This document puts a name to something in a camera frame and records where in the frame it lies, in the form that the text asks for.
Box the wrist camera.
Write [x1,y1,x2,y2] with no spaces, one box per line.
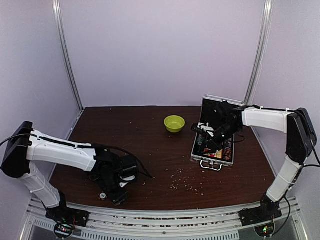
[119,175,137,188]
[191,122,215,137]

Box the left aluminium frame post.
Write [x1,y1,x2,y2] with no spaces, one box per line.
[52,0,84,112]

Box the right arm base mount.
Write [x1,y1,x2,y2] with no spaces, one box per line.
[238,207,282,227]

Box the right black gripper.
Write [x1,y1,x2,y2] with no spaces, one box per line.
[198,121,241,155]

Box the white red poker chip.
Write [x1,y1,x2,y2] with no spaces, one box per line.
[99,192,108,201]

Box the aluminium frame post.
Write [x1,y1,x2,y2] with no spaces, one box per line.
[243,0,274,105]
[52,0,84,112]

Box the green plastic bowl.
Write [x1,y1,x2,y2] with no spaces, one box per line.
[163,115,186,133]

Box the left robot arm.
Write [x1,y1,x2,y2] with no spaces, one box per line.
[0,121,139,222]

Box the aluminium poker chip case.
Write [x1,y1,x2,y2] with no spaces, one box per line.
[190,94,244,172]

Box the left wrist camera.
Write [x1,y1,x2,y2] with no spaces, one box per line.
[119,175,137,188]

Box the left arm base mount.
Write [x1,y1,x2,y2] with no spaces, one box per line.
[45,207,90,227]

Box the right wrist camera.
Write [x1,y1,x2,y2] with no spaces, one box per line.
[191,122,215,137]

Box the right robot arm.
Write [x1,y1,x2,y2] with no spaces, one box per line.
[192,105,318,221]

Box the aluminium front rail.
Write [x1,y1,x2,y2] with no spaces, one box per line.
[21,197,305,240]

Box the mixed chip stack in case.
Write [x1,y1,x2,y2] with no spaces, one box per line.
[223,140,233,161]

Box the green chip stack in case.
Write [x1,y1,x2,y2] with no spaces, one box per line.
[196,134,204,146]

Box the right aluminium frame post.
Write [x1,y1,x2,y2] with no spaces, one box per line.
[243,0,274,105]

